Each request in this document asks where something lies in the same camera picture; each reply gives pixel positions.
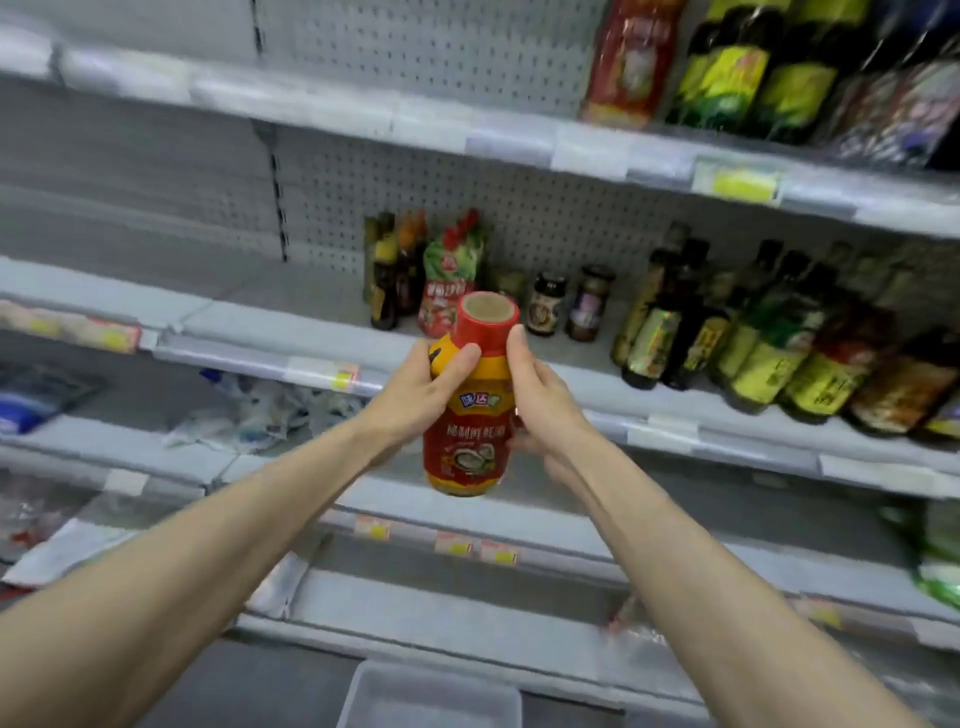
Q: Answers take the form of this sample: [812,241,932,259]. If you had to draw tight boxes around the blue plastic packets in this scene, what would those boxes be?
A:
[0,363,107,437]

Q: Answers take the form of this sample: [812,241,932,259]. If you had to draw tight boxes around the yellow green price tag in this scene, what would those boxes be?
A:
[690,157,785,207]

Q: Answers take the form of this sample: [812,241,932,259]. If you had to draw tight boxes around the dark-lidded glass jar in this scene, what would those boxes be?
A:
[525,270,570,338]

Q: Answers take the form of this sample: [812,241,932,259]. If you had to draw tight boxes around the person's right forearm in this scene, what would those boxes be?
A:
[547,442,932,728]

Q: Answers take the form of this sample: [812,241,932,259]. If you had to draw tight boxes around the blue white plastic bags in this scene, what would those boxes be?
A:
[165,375,356,455]

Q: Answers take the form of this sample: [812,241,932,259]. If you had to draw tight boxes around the white plastic packets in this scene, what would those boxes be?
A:
[0,517,317,620]

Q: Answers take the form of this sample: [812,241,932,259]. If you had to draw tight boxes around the brown jar dark lid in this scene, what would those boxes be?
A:
[567,264,617,344]

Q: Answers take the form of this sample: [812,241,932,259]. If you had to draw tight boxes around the grey floor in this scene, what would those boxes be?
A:
[135,630,722,728]

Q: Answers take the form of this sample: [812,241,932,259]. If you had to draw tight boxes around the person's left hand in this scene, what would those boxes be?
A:
[360,337,485,468]

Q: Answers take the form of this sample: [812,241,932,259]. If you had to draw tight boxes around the small dark bottle yellow cap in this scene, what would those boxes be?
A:
[364,210,404,332]
[393,210,431,317]

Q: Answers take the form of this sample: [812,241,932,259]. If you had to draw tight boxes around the pack of clear empty bottles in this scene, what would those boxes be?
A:
[600,592,960,710]

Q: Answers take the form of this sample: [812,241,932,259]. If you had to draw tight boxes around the person's left forearm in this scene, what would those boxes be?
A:
[0,420,395,728]

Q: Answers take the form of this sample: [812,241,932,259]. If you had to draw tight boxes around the white metal store shelving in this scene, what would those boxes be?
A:
[0,0,960,722]

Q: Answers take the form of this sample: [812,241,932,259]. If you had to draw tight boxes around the white green bag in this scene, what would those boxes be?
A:
[915,502,960,609]

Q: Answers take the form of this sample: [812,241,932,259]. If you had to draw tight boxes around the clear packets red contents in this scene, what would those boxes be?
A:
[0,472,92,564]

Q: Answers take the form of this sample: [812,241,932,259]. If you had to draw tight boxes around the orange oyster sauce squeeze bottle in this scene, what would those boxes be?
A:
[423,291,522,497]

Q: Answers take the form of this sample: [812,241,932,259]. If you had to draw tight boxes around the person's right hand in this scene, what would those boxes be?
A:
[505,322,603,483]

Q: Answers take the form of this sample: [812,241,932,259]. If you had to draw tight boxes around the glass jar tan lid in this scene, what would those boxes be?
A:
[492,267,530,309]

